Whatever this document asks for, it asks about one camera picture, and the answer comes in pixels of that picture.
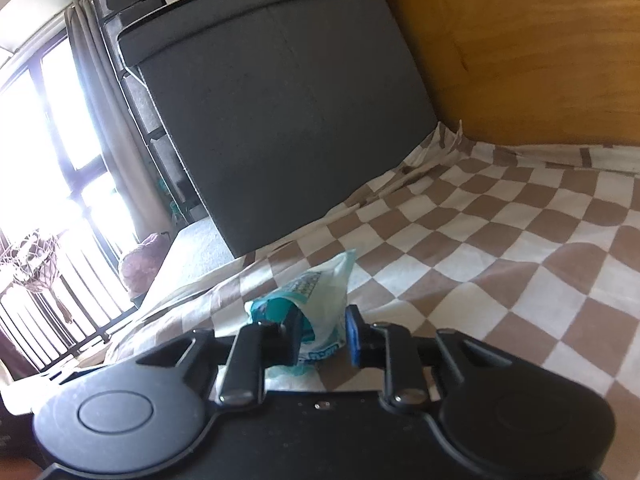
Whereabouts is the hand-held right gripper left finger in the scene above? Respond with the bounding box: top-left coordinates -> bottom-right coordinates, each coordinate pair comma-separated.
134,309 -> 307,406

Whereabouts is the black balcony railing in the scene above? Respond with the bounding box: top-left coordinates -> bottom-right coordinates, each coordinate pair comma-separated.
0,230 -> 146,376

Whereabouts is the white teal snack wrapper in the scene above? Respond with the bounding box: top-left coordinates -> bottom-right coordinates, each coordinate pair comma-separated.
245,249 -> 357,378

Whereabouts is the grey fabric storage box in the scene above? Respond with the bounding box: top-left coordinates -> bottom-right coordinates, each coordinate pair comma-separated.
117,0 -> 440,257

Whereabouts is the hanging macrame wire basket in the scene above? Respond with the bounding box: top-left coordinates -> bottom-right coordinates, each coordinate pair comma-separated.
0,227 -> 68,323

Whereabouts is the grey seat pad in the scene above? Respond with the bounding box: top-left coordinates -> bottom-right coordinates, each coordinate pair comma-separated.
137,217 -> 246,311

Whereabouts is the brown white checkered blanket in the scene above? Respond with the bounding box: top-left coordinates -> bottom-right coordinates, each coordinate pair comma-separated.
102,122 -> 640,461

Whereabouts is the large black framed window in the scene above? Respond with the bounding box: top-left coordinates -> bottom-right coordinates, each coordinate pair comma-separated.
0,30 -> 143,341

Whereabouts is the grey curtain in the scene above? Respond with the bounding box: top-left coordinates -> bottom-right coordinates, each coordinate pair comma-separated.
65,0 -> 176,246

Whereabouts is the pink cushion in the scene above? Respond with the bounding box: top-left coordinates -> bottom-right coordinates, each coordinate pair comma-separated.
119,232 -> 173,298

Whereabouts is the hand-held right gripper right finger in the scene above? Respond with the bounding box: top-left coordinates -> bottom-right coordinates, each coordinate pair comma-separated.
345,305 -> 506,405

